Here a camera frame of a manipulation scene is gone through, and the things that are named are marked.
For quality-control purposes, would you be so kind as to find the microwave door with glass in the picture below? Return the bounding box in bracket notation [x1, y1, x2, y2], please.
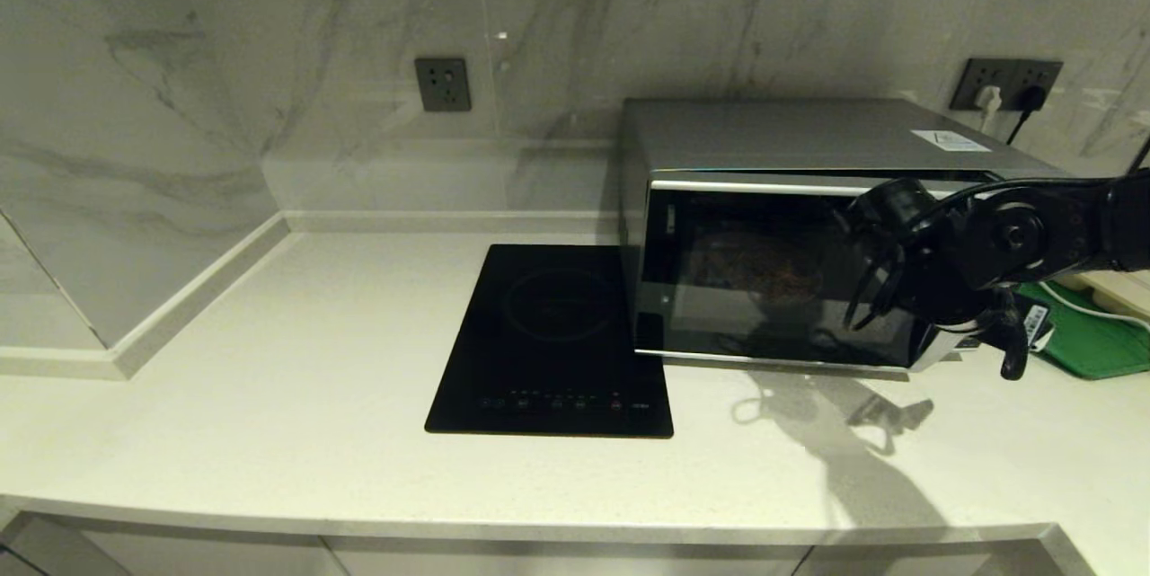
[633, 172, 985, 372]

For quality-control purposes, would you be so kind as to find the silver microwave oven body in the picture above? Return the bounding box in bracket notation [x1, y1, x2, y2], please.
[617, 98, 1070, 357]

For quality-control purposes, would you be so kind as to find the green plastic tray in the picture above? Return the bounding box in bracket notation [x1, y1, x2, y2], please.
[1020, 281, 1150, 379]

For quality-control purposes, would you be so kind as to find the beige power strip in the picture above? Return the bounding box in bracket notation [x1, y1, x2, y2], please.
[1074, 270, 1150, 318]

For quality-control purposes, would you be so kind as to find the white sticker label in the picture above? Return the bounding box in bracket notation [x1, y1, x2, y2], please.
[910, 129, 992, 152]

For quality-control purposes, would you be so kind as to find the black induction cooktop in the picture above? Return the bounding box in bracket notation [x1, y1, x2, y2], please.
[424, 244, 675, 439]

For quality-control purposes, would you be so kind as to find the white cabinet corner panel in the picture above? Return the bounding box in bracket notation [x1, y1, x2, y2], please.
[0, 515, 136, 576]

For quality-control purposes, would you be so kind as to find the white power cable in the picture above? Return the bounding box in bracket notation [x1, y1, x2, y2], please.
[1042, 281, 1150, 323]

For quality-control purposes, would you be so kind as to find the black plug with cable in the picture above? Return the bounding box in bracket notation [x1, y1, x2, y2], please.
[1006, 86, 1048, 146]

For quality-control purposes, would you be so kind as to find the grey wall socket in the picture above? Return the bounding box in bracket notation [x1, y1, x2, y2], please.
[414, 58, 472, 113]
[952, 58, 1012, 110]
[1008, 59, 1064, 110]

